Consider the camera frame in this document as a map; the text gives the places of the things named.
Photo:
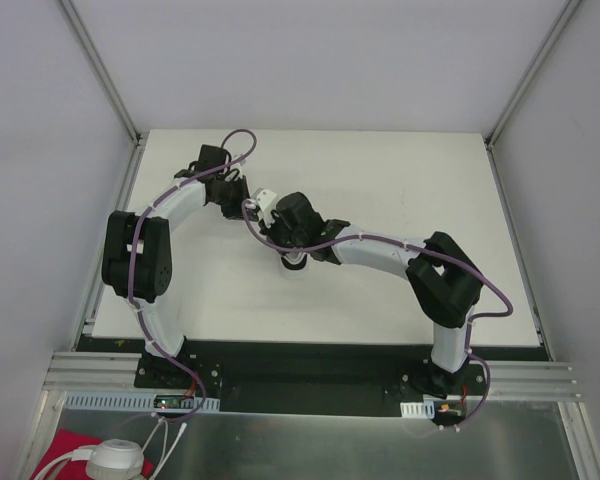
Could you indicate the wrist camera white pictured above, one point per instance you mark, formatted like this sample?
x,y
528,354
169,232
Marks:
x,y
261,205
240,160

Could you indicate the aluminium frame rail front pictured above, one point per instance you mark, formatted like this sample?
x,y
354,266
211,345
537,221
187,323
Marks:
x,y
507,380

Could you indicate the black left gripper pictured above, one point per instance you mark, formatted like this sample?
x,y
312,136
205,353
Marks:
x,y
232,201

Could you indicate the aluminium corner post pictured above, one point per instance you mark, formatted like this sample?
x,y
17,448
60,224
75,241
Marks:
x,y
86,44
533,69

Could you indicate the right aluminium corner post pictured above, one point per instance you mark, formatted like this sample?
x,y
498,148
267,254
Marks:
x,y
533,69

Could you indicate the white bottle cap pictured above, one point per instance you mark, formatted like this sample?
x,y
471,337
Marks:
x,y
115,459

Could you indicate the red cloth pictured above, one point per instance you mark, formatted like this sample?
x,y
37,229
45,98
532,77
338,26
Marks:
x,y
67,456

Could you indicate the grey cable duct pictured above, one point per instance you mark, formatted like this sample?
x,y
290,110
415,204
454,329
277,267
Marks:
x,y
418,410
138,402

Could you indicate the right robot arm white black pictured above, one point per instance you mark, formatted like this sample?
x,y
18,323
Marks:
x,y
440,274

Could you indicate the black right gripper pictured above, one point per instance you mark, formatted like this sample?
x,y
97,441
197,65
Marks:
x,y
284,245

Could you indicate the right grey cable duct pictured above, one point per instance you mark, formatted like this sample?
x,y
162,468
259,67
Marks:
x,y
418,410

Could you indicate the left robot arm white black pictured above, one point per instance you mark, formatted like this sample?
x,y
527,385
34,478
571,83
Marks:
x,y
137,258

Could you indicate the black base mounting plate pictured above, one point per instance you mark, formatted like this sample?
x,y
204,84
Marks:
x,y
305,399

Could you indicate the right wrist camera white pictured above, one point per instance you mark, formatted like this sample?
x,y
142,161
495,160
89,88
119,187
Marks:
x,y
261,205

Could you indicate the left aluminium corner post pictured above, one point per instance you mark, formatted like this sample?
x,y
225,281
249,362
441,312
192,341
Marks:
x,y
86,44

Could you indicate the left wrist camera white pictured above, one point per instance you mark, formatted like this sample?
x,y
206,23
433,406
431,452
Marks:
x,y
240,160

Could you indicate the black white canvas sneaker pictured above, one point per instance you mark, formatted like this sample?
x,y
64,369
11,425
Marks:
x,y
293,265

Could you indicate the left grey cable duct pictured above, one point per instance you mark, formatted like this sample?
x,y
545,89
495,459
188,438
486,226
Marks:
x,y
138,402

